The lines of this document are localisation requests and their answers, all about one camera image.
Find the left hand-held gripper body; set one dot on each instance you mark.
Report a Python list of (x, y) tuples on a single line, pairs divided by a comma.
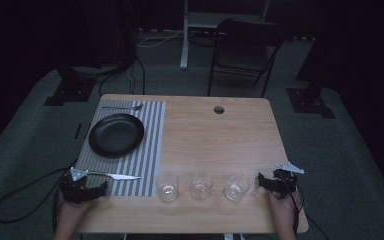
[(75, 192)]

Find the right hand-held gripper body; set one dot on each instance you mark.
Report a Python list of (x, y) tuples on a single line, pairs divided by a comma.
[(285, 182)]

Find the person's left hand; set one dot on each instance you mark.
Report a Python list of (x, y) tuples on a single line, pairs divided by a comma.
[(70, 210)]

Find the person's right hand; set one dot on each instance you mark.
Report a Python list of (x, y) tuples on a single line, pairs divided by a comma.
[(284, 210)]

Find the silver table knife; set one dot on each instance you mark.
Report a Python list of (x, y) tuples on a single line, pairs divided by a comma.
[(120, 176)]

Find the clear drinking glass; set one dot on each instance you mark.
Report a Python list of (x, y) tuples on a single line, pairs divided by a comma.
[(167, 188), (236, 188), (201, 186)]

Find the black plate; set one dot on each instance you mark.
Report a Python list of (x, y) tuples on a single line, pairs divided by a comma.
[(116, 135)]

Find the grey striped placemat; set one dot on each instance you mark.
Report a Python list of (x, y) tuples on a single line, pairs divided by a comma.
[(146, 146)]

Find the silver fork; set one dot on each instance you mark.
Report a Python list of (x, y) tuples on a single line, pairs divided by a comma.
[(123, 107)]

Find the black stand base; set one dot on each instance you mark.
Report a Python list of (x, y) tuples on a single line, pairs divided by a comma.
[(310, 101), (71, 88)]

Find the black folding chair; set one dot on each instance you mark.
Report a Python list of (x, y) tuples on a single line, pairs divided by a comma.
[(243, 55)]

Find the white desk frame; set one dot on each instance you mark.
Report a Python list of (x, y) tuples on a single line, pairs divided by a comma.
[(193, 23)]

